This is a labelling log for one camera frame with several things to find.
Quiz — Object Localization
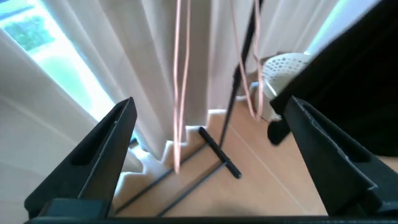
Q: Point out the beige curtain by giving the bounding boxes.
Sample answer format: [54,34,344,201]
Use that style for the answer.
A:
[39,0,340,160]
[0,27,144,224]

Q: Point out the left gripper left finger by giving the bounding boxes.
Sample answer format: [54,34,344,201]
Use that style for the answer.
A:
[24,96,138,218]

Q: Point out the pink clothes hanger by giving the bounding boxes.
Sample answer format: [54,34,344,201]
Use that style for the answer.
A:
[172,0,192,175]
[229,0,266,123]

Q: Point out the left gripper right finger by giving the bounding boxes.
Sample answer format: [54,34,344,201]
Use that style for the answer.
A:
[283,95,398,217]

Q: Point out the black clothes rack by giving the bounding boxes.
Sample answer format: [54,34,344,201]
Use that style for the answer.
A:
[113,0,266,218]

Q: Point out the white laundry basket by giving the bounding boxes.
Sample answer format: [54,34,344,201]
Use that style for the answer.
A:
[249,52,313,123]

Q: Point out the window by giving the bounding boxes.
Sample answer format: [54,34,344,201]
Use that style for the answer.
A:
[0,0,116,123]

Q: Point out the black shorts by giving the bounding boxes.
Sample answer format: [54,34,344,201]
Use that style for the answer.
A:
[267,0,398,157]

